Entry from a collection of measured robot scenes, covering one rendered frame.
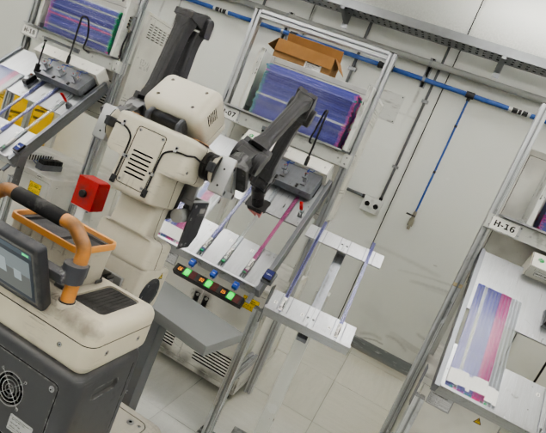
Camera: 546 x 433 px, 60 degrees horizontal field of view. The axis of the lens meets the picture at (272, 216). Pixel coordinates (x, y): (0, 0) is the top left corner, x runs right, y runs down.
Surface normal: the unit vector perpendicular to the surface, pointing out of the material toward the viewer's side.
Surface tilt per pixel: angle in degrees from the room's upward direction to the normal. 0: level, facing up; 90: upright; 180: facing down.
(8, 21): 90
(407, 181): 90
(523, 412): 45
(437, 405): 90
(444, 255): 90
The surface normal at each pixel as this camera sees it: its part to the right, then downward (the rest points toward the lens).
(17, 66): 0.02, -0.60
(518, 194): -0.33, 0.04
